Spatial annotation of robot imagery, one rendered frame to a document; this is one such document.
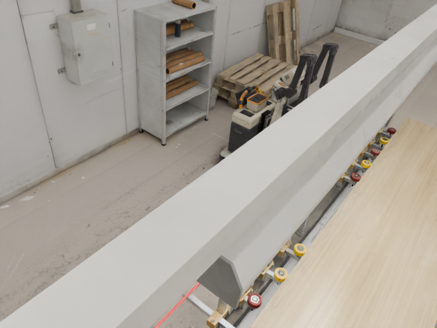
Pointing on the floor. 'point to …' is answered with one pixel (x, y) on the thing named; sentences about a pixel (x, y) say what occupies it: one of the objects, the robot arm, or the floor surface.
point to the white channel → (216, 204)
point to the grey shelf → (146, 82)
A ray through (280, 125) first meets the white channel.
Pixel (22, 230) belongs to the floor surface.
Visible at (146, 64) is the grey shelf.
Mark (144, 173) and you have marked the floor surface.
